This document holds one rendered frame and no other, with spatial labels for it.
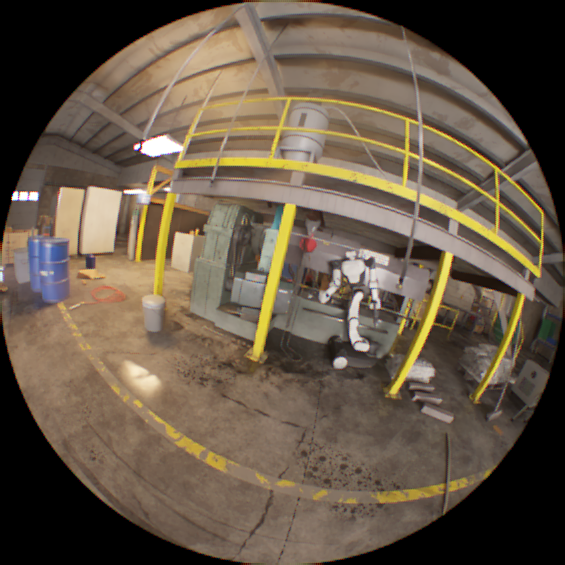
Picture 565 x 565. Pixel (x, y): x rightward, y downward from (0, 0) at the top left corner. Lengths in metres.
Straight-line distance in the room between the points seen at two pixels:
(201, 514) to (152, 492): 0.29
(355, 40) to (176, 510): 5.81
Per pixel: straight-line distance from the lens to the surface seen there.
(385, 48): 4.64
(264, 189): 2.05
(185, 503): 1.33
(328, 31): 4.61
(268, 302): 1.93
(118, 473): 1.46
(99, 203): 6.73
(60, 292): 3.54
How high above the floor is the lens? 1.31
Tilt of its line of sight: 12 degrees down
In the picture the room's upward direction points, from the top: 13 degrees clockwise
